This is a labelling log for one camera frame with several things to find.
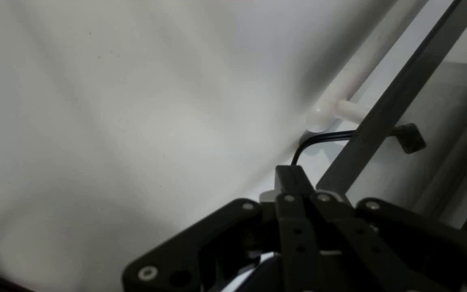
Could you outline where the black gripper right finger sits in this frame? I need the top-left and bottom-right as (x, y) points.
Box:
(313, 190), (467, 292)

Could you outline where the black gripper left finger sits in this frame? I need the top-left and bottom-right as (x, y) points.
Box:
(122, 164), (323, 292)

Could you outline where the glass oven door with handle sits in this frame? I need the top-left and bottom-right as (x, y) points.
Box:
(312, 0), (467, 236)

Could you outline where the black power cord with plug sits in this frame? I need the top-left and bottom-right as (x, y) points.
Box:
(290, 122), (428, 168)

